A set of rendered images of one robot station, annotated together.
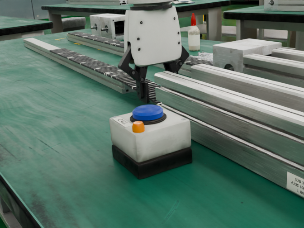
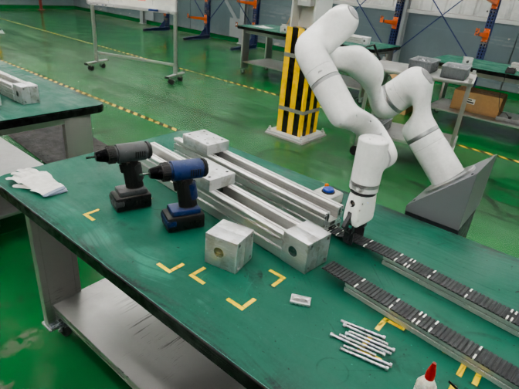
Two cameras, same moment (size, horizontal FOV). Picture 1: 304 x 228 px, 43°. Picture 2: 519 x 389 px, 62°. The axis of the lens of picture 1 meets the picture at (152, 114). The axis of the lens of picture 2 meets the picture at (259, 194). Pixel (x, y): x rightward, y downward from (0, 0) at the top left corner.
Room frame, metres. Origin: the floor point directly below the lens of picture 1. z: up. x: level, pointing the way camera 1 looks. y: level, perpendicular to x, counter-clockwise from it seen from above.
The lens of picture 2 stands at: (1.69, -0.66, 1.49)
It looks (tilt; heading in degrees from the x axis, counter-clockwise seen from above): 27 degrees down; 161
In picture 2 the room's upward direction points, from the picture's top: 5 degrees clockwise
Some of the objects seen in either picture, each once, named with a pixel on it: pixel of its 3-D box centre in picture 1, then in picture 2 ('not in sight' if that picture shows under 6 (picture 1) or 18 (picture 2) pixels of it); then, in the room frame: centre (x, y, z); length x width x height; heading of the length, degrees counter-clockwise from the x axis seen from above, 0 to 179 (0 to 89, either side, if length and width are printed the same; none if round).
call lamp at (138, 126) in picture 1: (138, 125); not in sight; (0.43, 0.02, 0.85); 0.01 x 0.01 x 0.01
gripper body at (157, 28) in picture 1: (153, 32); (360, 204); (0.71, -0.01, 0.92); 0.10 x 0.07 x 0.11; 118
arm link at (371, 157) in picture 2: not in sight; (370, 159); (0.71, -0.01, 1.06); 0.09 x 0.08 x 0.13; 119
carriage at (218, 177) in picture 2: not in sight; (207, 177); (0.38, -0.41, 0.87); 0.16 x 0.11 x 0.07; 28
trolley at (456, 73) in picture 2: not in sight; (408, 107); (-1.78, 1.94, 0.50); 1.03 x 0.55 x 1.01; 46
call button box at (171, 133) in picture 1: (155, 136); (325, 199); (0.48, 0.00, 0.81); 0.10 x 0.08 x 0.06; 118
